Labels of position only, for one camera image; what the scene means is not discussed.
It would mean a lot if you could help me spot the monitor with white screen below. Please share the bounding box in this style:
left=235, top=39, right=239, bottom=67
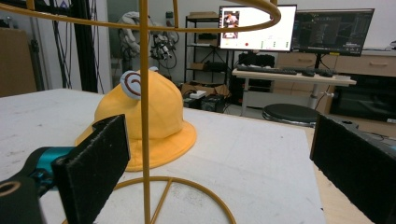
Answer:
left=219, top=4, right=298, bottom=53

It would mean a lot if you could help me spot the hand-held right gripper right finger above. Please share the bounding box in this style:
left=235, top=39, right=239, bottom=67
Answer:
left=309, top=113, right=396, bottom=224

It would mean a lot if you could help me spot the black computer box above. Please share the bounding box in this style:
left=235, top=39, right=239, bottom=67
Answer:
left=237, top=51, right=276, bottom=68

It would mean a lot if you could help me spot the light wooden office desk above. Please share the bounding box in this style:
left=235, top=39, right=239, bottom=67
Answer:
left=232, top=68, right=358, bottom=118

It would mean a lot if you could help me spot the flat cardboard box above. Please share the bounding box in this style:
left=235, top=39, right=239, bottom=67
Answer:
left=188, top=11, right=219, bottom=20

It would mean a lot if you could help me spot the black metal shelf rack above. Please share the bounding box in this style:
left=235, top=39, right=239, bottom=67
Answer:
left=183, top=12, right=235, bottom=86

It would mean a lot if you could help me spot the monitor with dark screen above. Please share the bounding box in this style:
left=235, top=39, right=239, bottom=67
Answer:
left=290, top=7, right=375, bottom=58

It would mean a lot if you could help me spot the black equipment case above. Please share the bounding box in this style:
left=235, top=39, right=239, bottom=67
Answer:
left=182, top=94, right=226, bottom=114

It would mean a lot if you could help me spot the robot device with cables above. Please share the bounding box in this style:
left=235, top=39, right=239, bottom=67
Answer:
left=149, top=29, right=180, bottom=71

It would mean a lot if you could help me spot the black glass-front cabinet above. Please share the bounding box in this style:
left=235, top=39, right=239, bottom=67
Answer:
left=329, top=74, right=396, bottom=124

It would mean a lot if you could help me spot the white small box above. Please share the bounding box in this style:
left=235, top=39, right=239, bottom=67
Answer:
left=189, top=90, right=207, bottom=100

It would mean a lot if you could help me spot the open cardboard box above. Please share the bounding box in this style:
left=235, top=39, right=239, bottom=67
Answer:
left=180, top=80, right=232, bottom=98

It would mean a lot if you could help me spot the brown board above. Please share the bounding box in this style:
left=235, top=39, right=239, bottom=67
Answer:
left=0, top=27, right=37, bottom=98

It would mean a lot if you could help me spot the black round stool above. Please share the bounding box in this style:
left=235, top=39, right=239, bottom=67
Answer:
left=262, top=103, right=320, bottom=128

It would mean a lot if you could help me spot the black metal frame stand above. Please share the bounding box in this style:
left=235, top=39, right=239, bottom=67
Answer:
left=50, top=0, right=99, bottom=93

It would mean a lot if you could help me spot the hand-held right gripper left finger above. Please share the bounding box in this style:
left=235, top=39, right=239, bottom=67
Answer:
left=31, top=114, right=131, bottom=224

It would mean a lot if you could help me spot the yellow metal hat stand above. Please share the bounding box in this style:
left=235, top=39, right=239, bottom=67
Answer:
left=0, top=0, right=282, bottom=224

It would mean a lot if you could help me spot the yellow bucket hat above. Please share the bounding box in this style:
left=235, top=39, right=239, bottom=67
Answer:
left=74, top=65, right=198, bottom=173

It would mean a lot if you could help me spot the black keyboard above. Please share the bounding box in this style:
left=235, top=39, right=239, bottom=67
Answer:
left=236, top=64, right=298, bottom=77
left=279, top=66, right=338, bottom=78

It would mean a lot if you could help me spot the light wooden drawer cabinet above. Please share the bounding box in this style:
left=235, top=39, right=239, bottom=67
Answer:
left=276, top=49, right=396, bottom=78

